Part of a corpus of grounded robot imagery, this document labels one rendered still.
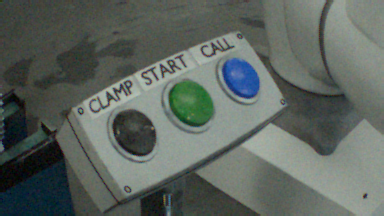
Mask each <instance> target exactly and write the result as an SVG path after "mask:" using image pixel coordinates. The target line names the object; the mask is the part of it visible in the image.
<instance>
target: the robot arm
mask: <svg viewBox="0 0 384 216"><path fill-rule="evenodd" d="M262 8H263V14H264V22H265V29H266V37H267V42H268V48H267V47H263V46H259V45H254V46H251V47H252V48H253V50H254V51H255V52H256V54H257V56H258V58H259V59H260V60H261V61H262V63H263V64H264V66H265V67H266V69H267V71H268V72H269V74H270V75H271V77H272V79H273V80H274V82H275V83H276V86H277V88H279V90H280V93H281V94H282V96H283V97H284V99H285V100H286V103H287V105H288V107H287V108H286V110H285V111H284V112H283V114H281V116H279V117H278V118H277V119H275V120H274V121H273V122H271V123H272V124H274V125H275V126H277V127H278V128H279V127H280V128H281V129H282V130H284V131H287V132H288V133H289V134H291V135H293V136H295V137H296V138H298V139H300V140H302V141H303V142H306V143H307V144H308V145H310V147H312V148H313V149H314V150H315V151H316V153H318V154H319V155H322V156H328V155H331V154H332V153H333V152H334V151H335V150H336V147H337V146H338V144H339V143H340V141H341V140H343V139H344V138H345V136H347V135H348V134H349V133H350V132H351V131H352V130H353V129H354V128H355V127H356V126H357V125H358V123H360V122H361V121H362V120H363V118H365V120H366V121H367V122H369V124H371V125H372V126H373V127H374V129H376V130H377V131H378V132H379V133H381V134H382V135H383V136H384V0H262Z"/></svg>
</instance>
